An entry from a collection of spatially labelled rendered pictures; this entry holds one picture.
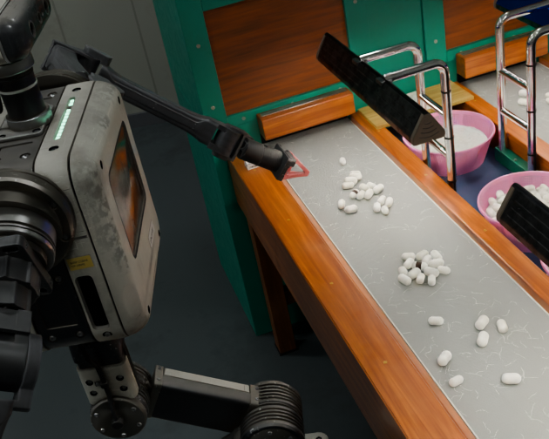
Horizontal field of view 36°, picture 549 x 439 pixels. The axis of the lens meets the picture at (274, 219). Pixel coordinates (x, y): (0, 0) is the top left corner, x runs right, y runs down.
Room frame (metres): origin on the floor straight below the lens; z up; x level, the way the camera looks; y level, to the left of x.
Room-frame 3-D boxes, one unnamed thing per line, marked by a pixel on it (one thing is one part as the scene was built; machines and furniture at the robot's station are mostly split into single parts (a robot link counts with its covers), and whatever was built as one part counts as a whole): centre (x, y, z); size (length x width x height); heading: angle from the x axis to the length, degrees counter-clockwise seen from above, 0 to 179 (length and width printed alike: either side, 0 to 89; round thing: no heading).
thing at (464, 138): (2.16, -0.55, 0.71); 0.22 x 0.22 x 0.06
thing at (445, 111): (1.95, -0.39, 0.90); 0.20 x 0.19 x 0.45; 12
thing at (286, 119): (2.36, -0.16, 0.83); 0.30 x 0.06 x 0.07; 102
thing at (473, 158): (2.16, -0.55, 0.72); 0.27 x 0.27 x 0.10
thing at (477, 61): (2.49, -0.83, 0.83); 0.30 x 0.06 x 0.07; 102
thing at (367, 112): (2.37, -0.51, 0.77); 0.33 x 0.15 x 0.01; 102
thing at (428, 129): (1.94, -0.31, 1.08); 0.62 x 0.08 x 0.07; 12
